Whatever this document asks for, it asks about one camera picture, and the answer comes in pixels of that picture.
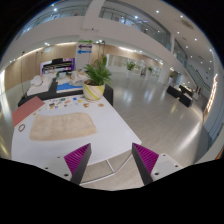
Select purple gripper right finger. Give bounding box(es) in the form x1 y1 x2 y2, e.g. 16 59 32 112
132 143 159 185

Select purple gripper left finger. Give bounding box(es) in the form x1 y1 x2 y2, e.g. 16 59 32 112
64 143 91 185

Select beige towel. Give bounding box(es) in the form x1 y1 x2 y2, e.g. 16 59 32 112
30 113 97 141

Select black low table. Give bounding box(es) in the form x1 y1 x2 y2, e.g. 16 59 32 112
18 79 114 106

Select black sofa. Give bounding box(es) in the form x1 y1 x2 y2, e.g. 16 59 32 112
167 86 193 107

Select blue mat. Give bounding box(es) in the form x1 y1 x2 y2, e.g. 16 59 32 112
56 83 83 93

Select white cushion pile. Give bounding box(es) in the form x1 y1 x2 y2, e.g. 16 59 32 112
27 74 53 96

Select potted green plant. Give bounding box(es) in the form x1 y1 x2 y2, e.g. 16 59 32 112
83 56 111 102

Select display screen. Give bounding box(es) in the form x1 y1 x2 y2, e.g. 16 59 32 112
40 58 75 74

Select direction sign pillar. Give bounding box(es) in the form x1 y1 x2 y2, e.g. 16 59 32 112
75 40 92 70

